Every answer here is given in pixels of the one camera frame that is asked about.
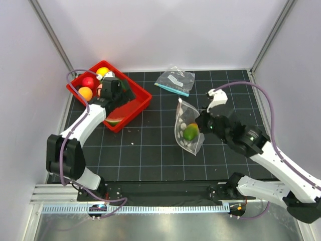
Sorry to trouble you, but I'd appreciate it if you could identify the green orange toy mango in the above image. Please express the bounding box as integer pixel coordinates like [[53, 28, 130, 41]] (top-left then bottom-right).
[[183, 123, 199, 141]]

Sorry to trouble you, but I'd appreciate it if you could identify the white-spotted clear zip bag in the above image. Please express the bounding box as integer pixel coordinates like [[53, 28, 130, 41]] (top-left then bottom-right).
[[174, 98, 205, 156]]

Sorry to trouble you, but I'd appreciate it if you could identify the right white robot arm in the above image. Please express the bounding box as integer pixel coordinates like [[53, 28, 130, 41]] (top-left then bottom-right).
[[196, 104, 320, 224]]

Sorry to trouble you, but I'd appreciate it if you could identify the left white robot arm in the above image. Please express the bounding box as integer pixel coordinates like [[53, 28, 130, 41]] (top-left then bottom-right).
[[46, 77, 135, 201]]

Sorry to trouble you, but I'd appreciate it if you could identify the blue-zipper clear zip bag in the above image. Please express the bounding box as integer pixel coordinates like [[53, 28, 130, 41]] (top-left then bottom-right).
[[154, 66, 195, 97]]

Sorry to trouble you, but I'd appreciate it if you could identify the green toy cucumber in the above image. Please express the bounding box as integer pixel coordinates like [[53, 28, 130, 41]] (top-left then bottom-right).
[[120, 80, 127, 89]]

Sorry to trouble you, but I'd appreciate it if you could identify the pink toy peach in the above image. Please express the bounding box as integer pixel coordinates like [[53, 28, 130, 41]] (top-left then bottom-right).
[[97, 84, 102, 96]]

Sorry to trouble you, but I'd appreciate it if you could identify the toy watermelon slice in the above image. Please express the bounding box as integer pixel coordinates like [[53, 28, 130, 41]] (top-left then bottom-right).
[[103, 110, 130, 127]]

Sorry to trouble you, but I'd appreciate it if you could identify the yellow toy lemon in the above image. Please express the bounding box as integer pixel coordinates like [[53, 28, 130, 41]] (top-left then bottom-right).
[[96, 67, 109, 76]]

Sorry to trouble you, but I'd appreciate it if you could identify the orange toy fruit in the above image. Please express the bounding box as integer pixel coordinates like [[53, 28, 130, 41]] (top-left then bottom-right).
[[78, 87, 93, 102]]

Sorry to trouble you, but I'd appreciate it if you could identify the red plastic tray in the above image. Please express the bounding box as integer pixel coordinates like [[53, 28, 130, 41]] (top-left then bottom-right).
[[66, 61, 152, 133]]

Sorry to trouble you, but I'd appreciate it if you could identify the red toy apple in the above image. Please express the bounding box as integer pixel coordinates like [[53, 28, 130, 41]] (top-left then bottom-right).
[[82, 77, 95, 89]]

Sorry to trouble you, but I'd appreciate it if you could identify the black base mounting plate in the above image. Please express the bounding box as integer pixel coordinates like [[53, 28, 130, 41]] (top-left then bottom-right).
[[77, 179, 256, 207]]

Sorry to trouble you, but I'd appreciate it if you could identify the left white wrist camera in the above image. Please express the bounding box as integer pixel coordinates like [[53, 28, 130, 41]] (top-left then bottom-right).
[[96, 71, 115, 81]]

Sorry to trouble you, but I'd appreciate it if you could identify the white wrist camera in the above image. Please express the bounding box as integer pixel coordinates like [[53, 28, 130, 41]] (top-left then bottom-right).
[[206, 89, 228, 113], [96, 71, 115, 81]]

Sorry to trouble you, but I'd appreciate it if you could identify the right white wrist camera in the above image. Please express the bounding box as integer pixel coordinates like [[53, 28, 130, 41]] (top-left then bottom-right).
[[206, 89, 228, 113]]

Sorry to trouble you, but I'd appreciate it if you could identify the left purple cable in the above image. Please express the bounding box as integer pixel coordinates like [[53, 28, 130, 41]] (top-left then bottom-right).
[[60, 69, 128, 218]]

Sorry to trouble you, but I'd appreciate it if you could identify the purple cable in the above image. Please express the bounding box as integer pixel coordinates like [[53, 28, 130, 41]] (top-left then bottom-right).
[[60, 69, 128, 218], [213, 81, 321, 221]]

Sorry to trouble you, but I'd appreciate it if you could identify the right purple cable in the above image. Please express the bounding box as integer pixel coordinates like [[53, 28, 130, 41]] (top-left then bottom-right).
[[213, 81, 321, 221]]

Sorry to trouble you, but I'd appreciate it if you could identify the slotted cable duct strip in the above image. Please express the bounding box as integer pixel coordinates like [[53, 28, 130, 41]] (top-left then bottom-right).
[[41, 203, 230, 215]]

